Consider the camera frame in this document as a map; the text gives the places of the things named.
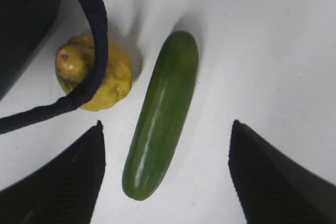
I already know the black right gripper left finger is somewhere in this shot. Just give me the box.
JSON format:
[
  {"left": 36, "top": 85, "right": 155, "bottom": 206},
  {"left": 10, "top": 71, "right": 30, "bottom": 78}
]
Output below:
[{"left": 1, "top": 121, "right": 106, "bottom": 223}]

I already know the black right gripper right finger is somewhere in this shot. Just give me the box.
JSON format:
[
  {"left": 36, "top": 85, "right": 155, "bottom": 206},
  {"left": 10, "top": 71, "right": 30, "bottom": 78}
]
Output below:
[{"left": 228, "top": 120, "right": 335, "bottom": 223}]

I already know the yellow toy pear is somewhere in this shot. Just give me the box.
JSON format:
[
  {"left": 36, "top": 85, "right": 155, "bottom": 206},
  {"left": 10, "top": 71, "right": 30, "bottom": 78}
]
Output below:
[{"left": 55, "top": 34, "right": 132, "bottom": 112}]

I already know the green toy cucumber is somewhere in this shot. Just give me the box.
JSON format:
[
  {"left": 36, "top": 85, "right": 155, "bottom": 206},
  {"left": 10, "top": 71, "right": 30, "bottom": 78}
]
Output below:
[{"left": 122, "top": 30, "right": 199, "bottom": 201}]

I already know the dark blue zippered lunch bag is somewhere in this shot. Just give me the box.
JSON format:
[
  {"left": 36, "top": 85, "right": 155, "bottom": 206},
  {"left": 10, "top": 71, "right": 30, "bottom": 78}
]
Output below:
[{"left": 1, "top": 0, "right": 108, "bottom": 134}]

